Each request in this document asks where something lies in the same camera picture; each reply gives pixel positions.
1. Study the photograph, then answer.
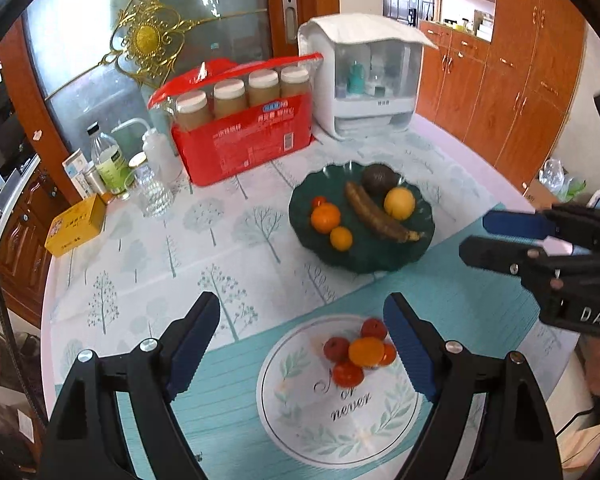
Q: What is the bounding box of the teal striped placemat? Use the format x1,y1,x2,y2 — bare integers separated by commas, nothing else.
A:
115,230,581,480

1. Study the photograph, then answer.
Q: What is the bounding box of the wooden kitchen cabinet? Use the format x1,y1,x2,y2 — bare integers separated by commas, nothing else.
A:
0,155,81,321

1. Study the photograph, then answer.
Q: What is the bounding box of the gold door ornament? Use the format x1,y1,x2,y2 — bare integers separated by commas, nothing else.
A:
97,0,196,86

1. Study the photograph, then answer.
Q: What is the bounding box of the green-label plastic bottle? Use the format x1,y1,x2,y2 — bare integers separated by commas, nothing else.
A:
86,122,133,201

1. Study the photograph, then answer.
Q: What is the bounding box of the dark green scalloped plate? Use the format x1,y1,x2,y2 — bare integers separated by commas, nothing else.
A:
288,161,437,275

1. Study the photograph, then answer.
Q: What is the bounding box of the tree-print tablecloth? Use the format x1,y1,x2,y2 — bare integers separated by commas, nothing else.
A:
42,110,596,480

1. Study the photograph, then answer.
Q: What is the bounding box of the black cable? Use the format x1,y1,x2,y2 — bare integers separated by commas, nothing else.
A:
555,400,596,436

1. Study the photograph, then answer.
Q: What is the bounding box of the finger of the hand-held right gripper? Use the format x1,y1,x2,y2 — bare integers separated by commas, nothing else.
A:
482,209,560,241
459,235,548,282

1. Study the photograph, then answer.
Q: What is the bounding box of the large yellow orange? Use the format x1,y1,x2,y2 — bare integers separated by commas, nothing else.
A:
384,187,416,220

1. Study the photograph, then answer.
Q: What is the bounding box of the dark avocado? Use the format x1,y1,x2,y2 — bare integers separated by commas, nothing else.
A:
362,164,397,197

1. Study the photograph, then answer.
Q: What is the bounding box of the teal bottle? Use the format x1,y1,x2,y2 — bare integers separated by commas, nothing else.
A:
349,62,366,96

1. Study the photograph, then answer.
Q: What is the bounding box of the white squeeze wash bottle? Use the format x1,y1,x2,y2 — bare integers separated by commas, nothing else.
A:
111,117,183,186

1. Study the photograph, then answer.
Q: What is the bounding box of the jar with white lid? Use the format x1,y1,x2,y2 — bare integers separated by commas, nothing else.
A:
280,66,311,98
248,70,281,107
213,80,247,120
175,91,213,131

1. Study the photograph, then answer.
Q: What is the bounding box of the clear plastic bag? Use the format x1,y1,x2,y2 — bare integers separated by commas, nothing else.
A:
537,157,588,201

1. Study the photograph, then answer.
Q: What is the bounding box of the small metal can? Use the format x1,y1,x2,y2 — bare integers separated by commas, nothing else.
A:
82,166,106,196

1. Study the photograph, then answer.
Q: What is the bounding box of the brown overripe banana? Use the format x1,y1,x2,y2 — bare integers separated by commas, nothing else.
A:
344,181,426,244

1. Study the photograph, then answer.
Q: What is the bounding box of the white leaf-print plate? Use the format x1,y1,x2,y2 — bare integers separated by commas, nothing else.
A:
256,314,425,467

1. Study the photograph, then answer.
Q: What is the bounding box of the wooden wall cabinet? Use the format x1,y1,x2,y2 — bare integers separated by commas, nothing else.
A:
415,0,588,188

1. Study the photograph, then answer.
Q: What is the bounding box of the silver door handle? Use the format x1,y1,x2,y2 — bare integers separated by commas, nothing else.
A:
281,0,299,43

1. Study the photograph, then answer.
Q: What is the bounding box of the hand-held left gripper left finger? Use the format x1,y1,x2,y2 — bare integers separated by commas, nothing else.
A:
37,291,222,480

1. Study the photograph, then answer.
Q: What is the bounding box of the yellow cardboard box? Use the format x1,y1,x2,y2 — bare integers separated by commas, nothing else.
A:
45,194,108,258

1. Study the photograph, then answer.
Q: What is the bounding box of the red tomato top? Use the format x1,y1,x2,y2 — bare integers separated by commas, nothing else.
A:
361,318,388,341

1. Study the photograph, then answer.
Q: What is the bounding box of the small orange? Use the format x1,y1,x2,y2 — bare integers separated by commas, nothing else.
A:
329,226,354,252

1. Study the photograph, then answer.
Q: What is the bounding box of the brown cardboard box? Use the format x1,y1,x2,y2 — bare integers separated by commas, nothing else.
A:
525,180,561,211

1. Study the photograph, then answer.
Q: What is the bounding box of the frosted glass sliding door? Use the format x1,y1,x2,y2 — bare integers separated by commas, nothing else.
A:
22,0,273,161

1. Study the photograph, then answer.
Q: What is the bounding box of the white and blue carton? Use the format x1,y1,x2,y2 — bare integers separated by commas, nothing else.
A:
62,150,93,200

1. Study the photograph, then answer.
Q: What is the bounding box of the red plastic jar package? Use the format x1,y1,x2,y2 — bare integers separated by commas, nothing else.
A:
147,52,326,187

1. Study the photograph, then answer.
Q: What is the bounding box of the clear drinking glass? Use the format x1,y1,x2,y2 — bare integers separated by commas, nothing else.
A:
135,162,175,217

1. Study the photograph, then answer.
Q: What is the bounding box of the white bottle storage cabinet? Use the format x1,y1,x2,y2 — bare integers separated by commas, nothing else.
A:
297,14,438,140

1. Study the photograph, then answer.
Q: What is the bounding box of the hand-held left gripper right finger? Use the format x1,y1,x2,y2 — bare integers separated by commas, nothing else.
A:
383,292,565,480

